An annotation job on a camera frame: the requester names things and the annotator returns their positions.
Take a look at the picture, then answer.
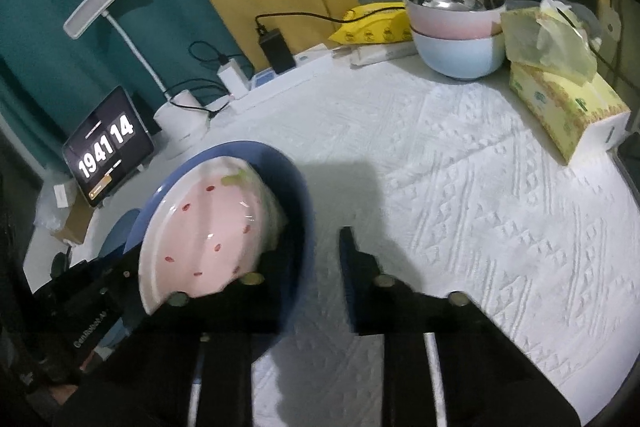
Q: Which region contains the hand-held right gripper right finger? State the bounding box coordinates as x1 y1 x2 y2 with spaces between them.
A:
339 227 583 427

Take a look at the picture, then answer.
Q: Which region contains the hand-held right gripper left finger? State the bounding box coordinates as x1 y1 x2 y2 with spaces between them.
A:
52 249 283 427

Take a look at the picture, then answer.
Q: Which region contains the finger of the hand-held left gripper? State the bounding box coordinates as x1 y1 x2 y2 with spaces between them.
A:
97 249 146 310

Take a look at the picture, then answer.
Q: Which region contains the blue plate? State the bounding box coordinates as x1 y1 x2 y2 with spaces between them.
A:
95 208 146 360

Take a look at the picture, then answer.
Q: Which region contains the pink spotted bowl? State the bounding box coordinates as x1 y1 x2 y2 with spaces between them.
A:
137 155 281 315

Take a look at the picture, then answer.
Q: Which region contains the large blue bowl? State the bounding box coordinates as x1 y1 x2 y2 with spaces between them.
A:
127 141 315 353

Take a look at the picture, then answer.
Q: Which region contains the black round device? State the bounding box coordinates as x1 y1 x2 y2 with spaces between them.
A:
50 251 71 280

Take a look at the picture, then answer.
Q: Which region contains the cardboard box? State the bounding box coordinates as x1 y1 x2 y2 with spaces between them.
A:
50 194 96 248

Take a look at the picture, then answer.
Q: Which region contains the small white box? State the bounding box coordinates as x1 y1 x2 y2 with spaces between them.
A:
52 182 78 209

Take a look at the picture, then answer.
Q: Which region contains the tablet showing clock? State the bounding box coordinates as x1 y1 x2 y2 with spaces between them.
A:
61 86 155 208

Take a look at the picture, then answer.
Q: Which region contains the white charger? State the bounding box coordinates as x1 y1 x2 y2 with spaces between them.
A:
217 62 249 100

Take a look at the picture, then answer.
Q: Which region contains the white power strip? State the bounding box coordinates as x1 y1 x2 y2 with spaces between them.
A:
227 47 346 112

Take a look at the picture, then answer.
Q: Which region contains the black charger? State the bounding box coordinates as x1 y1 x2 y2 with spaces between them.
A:
255 24 297 75

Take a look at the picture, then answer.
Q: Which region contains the light blue bowl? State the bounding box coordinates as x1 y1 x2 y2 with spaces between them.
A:
412 27 506 82

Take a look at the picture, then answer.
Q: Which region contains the yellow packet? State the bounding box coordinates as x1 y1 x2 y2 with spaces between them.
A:
327 2 416 45

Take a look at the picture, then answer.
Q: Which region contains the white desk lamp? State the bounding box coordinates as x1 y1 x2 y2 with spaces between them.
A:
62 0 211 142

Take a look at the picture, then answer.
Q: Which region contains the yellow tissue box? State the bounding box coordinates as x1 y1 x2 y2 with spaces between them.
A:
509 59 632 165

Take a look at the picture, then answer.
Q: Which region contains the pink steel-lined bowl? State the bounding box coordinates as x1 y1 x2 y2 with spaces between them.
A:
402 0 507 42

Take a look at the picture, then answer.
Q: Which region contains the pale green plastic bag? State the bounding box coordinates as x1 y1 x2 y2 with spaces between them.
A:
500 0 598 85

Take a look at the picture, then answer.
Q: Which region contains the black charger cable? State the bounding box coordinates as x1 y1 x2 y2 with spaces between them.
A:
189 41 236 72
255 11 351 28

